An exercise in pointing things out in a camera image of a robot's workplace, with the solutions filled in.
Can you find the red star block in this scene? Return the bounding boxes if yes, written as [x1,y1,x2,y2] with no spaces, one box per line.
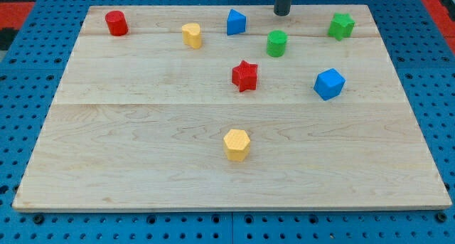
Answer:
[232,60,258,92]

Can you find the blue cube block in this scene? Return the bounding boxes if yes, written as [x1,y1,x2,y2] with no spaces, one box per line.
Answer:
[314,68,346,100]

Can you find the green star block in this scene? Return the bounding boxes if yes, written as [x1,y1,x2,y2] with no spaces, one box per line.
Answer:
[328,13,355,41]

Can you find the yellow hexagon block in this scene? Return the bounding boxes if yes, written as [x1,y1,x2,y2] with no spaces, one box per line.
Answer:
[223,129,250,162]

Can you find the light wooden board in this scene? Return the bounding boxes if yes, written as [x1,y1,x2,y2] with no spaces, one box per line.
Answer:
[13,5,452,213]

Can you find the yellow heart block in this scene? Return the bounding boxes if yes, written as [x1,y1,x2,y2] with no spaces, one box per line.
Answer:
[181,23,202,49]

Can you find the green cylinder block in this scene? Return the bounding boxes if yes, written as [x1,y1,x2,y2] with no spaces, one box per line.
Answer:
[266,30,288,57]

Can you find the blue triangle block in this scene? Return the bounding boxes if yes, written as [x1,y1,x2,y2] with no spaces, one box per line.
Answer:
[226,9,247,36]

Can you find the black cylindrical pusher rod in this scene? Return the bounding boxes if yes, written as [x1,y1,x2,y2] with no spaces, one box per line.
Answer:
[274,0,292,16]

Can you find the red cylinder block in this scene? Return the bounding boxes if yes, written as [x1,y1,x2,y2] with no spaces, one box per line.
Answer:
[105,10,129,36]

